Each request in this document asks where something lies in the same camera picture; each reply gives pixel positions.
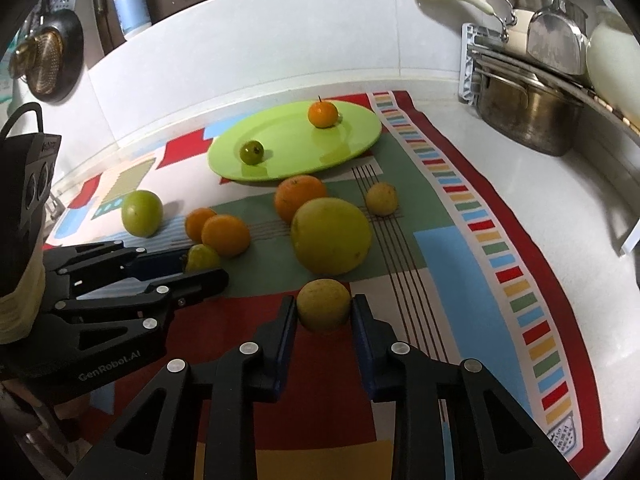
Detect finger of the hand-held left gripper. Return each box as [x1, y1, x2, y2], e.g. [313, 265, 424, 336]
[44, 239, 194, 287]
[47, 267, 230, 357]

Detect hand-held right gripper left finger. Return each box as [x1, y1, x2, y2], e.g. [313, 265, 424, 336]
[70, 296, 299, 480]

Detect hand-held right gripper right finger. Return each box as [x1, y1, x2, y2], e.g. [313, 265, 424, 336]
[351, 294, 577, 480]

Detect small yellow-green citrus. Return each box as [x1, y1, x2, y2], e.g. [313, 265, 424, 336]
[185, 243, 222, 272]

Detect small yellow citrus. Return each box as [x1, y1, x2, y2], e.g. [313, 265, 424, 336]
[296, 278, 351, 333]
[364, 182, 400, 218]

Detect green oval plate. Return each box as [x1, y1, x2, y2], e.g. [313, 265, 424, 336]
[207, 100, 384, 184]

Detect green apple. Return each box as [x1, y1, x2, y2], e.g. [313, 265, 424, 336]
[121, 190, 164, 238]

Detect small orange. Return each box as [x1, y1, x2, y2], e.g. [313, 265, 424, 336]
[184, 207, 217, 242]

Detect medium orange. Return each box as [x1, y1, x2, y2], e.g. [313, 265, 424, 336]
[201, 214, 251, 258]

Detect colourful patterned cloth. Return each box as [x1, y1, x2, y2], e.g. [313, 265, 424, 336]
[42, 91, 612, 480]

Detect large yellow pomelo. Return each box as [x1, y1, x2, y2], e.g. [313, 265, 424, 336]
[290, 198, 373, 277]

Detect golden mesh strainer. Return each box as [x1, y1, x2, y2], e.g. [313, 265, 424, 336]
[9, 30, 67, 97]

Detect large orange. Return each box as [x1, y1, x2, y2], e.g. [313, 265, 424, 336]
[273, 175, 329, 226]

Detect black frying pan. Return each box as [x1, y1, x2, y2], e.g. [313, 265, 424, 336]
[25, 9, 85, 103]

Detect small dark green citrus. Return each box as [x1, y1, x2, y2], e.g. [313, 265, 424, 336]
[239, 140, 265, 166]

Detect white pump bottle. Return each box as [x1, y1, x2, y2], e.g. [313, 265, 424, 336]
[113, 0, 152, 42]

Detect small tangerine with stem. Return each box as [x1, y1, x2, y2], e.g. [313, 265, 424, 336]
[307, 95, 341, 130]

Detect large steel pot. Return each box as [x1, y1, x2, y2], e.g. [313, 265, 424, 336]
[474, 66, 586, 157]

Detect white dish rack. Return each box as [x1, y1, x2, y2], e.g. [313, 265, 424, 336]
[457, 22, 506, 107]

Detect steel scoop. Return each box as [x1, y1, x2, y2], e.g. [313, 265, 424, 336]
[526, 0, 590, 77]

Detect white jug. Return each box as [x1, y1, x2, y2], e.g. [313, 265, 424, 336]
[586, 6, 640, 121]

